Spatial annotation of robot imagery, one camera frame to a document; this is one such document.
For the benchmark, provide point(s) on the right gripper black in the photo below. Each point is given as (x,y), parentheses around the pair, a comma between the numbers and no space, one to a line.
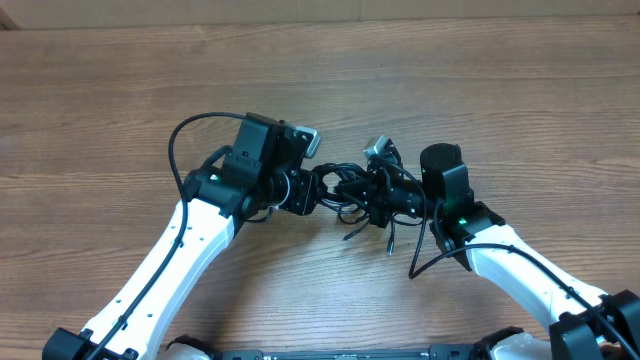
(370,195)

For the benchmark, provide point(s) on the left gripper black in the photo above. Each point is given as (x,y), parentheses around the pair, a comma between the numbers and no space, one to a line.
(304,197)

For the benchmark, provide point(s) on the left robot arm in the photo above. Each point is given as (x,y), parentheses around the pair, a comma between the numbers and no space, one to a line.
(260,170)

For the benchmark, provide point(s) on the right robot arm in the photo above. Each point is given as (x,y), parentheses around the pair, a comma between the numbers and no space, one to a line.
(581,320)

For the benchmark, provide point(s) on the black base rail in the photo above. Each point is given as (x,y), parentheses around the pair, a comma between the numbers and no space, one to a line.
(345,354)

